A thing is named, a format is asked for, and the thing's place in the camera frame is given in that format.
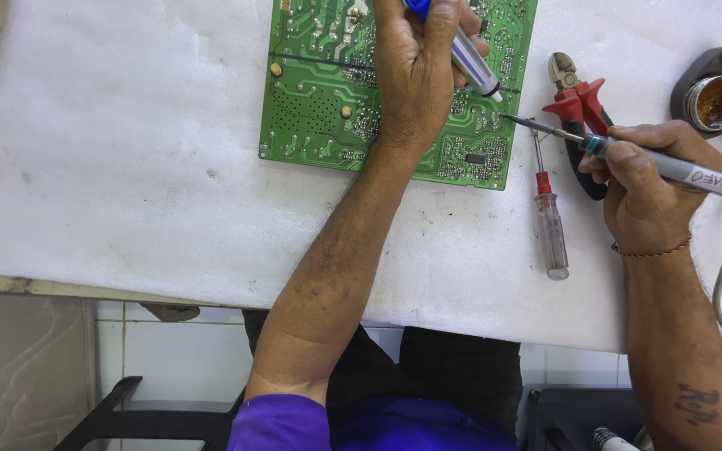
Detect person's left hand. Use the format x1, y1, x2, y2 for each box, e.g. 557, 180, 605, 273
373, 0, 491, 155

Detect person's right hand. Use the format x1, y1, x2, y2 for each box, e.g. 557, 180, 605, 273
577, 120, 722, 254

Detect grey soldering iron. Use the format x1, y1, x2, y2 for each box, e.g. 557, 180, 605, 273
499, 113, 722, 210

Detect blue and silver desoldering pump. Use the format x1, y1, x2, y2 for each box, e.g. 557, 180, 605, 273
404, 0, 504, 104

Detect green circuit board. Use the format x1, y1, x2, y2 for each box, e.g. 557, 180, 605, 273
258, 0, 539, 191

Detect flux tin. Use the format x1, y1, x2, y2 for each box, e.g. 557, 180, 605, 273
684, 74, 722, 133

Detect dark grey stand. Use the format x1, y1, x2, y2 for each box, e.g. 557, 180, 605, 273
669, 41, 722, 140

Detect black case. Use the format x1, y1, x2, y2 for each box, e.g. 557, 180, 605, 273
516, 384, 647, 451

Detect white marker pen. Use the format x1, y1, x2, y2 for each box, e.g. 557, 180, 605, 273
591, 426, 641, 451

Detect black trousers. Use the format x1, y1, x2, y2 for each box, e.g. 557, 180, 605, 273
242, 309, 524, 434

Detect white foam mat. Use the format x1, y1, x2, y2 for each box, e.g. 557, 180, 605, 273
0, 0, 722, 372

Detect purple shirt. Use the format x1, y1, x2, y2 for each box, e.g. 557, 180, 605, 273
227, 393, 520, 451

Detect white embossed panel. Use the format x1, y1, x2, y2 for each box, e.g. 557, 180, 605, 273
0, 293, 97, 451

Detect red thread bracelet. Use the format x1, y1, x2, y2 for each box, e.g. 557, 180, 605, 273
611, 234, 693, 259

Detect clear-handled screwdriver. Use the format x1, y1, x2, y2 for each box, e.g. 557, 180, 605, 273
528, 118, 570, 281

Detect red-handled cutting pliers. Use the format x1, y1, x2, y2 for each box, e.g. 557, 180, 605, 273
541, 52, 616, 202

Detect black stool frame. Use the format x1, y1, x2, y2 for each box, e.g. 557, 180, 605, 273
53, 375, 247, 451

